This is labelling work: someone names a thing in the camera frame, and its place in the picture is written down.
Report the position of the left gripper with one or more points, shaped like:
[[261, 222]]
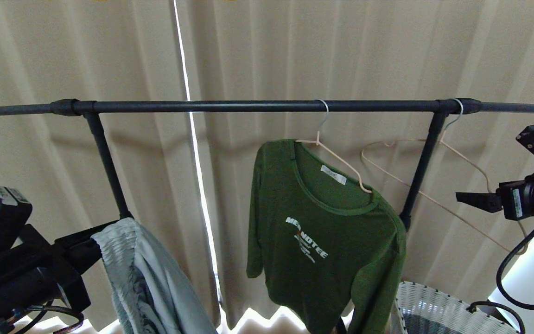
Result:
[[16, 283]]

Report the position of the pale grey shorts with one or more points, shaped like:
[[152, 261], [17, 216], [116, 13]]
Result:
[[155, 287]]

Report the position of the pink clothes hanger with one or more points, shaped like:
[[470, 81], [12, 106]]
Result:
[[434, 198], [341, 162]]

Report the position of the green printed shirt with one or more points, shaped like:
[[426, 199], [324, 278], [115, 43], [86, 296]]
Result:
[[322, 278]]

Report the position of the white laundry basket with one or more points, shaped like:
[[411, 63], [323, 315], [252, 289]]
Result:
[[438, 306]]

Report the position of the black clothes rack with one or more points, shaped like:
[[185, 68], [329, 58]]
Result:
[[248, 106]]

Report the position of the beige curtain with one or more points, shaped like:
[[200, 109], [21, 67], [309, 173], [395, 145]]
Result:
[[295, 46]]

